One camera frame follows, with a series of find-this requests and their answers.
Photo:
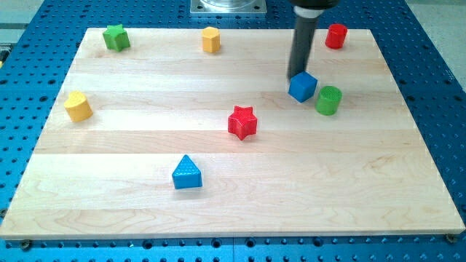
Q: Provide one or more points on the blue cube block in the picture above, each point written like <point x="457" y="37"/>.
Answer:
<point x="302" y="86"/>

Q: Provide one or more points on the red star block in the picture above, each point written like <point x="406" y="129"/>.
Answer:
<point x="242" y="122"/>

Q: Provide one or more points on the light wooden board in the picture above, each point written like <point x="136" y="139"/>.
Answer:
<point x="363" y="170"/>

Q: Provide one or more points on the blue triangle block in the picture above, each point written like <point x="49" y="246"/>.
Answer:
<point x="187" y="174"/>

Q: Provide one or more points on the yellow hexagon block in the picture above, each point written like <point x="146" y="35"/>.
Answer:
<point x="211" y="41"/>

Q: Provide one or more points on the black robot end effector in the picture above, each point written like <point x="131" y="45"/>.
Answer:
<point x="312" y="8"/>

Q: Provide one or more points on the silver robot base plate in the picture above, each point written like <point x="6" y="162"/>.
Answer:
<point x="210" y="7"/>

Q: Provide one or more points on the green cylinder block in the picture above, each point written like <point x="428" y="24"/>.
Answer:
<point x="328" y="100"/>

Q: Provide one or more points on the green star block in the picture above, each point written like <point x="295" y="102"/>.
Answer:
<point x="116" y="38"/>

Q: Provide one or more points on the yellow heart block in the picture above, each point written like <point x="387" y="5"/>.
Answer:
<point x="78" y="107"/>

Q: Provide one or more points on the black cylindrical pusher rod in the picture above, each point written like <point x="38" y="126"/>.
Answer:
<point x="303" y="36"/>

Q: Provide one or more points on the red cylinder block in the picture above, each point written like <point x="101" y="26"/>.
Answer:
<point x="336" y="36"/>

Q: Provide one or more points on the blue perforated metal table plate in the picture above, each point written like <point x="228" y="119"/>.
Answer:
<point x="410" y="37"/>

